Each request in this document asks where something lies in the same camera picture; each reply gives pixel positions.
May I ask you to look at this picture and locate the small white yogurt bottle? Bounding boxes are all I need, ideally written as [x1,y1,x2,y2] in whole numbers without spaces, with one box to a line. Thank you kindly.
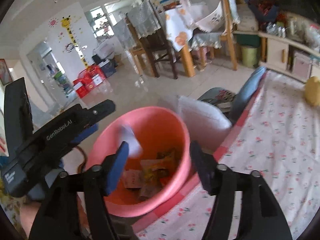
[118,125,143,158]

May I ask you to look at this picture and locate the pink trash bucket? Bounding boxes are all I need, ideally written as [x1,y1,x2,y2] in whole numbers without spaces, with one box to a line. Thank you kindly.
[86,106,191,218]

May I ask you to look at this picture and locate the blue chair back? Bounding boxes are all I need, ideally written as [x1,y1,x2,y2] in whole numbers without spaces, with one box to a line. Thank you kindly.
[228,66,266,124]

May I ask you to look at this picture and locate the cherry print tablecloth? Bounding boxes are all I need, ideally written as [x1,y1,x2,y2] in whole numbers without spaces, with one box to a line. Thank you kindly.
[133,71,319,239]

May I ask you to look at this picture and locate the red gift boxes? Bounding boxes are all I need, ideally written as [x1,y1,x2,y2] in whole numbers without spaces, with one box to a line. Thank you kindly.
[73,64,106,98]

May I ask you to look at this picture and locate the green waste bin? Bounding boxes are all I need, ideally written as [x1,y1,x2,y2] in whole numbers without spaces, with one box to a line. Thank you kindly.
[241,46,258,68]

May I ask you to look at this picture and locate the dining table with cloth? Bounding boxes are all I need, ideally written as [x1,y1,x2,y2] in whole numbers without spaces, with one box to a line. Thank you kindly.
[159,4,226,78]

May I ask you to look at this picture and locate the wooden dining chair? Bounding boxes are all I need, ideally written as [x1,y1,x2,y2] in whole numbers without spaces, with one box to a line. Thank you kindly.
[218,0,240,71]

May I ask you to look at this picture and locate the yellow pear left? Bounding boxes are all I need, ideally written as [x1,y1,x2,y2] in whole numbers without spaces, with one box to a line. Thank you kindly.
[304,76,320,107]

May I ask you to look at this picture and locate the white TV cabinet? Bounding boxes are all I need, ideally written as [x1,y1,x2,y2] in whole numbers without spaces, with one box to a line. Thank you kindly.
[233,10,320,83]

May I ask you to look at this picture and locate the dark wooden chair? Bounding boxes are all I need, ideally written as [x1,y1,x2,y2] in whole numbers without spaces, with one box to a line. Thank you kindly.
[126,0,180,79]

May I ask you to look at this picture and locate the white mesh food cover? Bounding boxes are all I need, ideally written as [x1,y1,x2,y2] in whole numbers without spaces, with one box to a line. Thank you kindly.
[179,0,225,33]

